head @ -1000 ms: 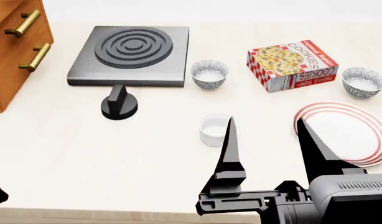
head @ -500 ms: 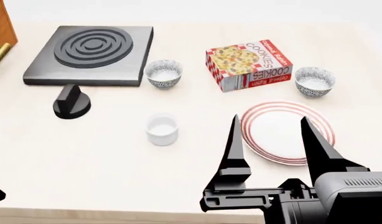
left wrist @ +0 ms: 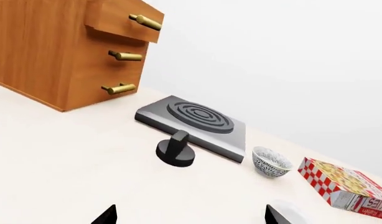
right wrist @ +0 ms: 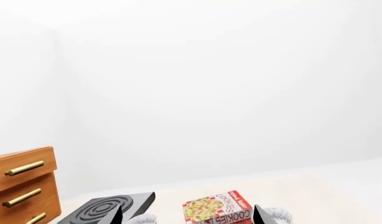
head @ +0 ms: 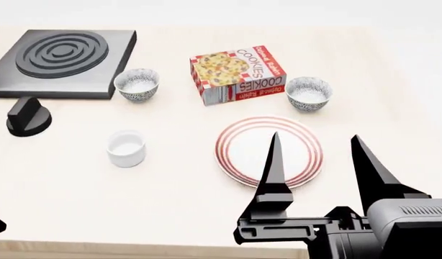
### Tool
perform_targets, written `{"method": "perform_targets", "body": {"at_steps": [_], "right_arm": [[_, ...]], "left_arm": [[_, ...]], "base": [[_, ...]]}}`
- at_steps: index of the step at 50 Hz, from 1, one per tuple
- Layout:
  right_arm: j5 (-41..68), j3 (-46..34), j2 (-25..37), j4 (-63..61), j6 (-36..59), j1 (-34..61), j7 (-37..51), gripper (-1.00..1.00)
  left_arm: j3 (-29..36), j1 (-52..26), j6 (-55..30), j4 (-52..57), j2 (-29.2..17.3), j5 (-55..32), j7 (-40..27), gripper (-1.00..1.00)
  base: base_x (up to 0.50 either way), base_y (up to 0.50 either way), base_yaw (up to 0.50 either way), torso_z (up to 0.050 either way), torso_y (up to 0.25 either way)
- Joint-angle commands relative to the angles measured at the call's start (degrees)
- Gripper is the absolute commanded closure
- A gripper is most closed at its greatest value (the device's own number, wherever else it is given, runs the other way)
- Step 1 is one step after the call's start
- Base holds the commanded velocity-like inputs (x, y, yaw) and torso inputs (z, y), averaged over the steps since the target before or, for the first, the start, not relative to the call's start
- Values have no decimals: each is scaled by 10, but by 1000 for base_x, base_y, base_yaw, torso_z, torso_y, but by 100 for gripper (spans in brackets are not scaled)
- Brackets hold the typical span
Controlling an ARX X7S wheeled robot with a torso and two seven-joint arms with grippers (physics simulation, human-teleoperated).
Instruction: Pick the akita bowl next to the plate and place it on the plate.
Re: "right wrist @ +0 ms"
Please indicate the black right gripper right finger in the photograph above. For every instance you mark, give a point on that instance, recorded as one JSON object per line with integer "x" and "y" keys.
{"x": 261, "y": 217}

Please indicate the wooden drawer cabinet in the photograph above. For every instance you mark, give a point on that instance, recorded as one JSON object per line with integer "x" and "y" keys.
{"x": 23, "y": 186}

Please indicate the black stove burner plate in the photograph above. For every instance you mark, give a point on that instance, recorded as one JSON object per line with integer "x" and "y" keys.
{"x": 94, "y": 208}

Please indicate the red cookies box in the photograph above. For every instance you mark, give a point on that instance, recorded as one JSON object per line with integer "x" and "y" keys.
{"x": 214, "y": 207}

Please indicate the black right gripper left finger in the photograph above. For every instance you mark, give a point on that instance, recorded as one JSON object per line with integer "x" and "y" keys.
{"x": 117, "y": 216}

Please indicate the grey speckled bowl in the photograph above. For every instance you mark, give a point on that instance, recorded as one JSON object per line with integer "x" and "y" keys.
{"x": 279, "y": 214}
{"x": 142, "y": 219}

